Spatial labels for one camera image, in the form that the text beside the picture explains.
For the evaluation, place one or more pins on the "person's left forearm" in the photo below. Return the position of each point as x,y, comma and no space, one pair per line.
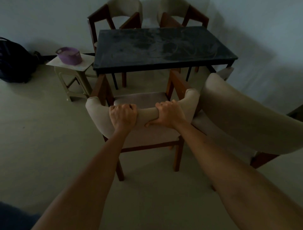
90,184

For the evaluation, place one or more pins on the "person's right hand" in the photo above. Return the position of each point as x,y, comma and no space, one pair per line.
170,113

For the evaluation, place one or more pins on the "black dining table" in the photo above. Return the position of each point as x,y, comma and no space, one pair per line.
153,47

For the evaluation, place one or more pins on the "beige plastic stool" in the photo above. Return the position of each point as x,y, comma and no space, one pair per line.
62,78

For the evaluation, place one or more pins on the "person's left hand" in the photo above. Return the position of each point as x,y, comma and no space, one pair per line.
124,117

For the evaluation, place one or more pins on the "person's right forearm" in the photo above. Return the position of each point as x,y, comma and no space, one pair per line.
236,184

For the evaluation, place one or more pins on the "black backpack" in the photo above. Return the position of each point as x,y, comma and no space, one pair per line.
16,61

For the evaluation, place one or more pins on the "circle-pattern placemat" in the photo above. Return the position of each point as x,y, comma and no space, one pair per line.
87,61

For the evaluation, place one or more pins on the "beige cushioned wooden chair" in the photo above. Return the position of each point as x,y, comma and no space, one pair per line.
248,113
123,9
172,9
142,99

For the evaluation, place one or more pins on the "purple plastic basket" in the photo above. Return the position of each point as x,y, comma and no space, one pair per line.
69,56

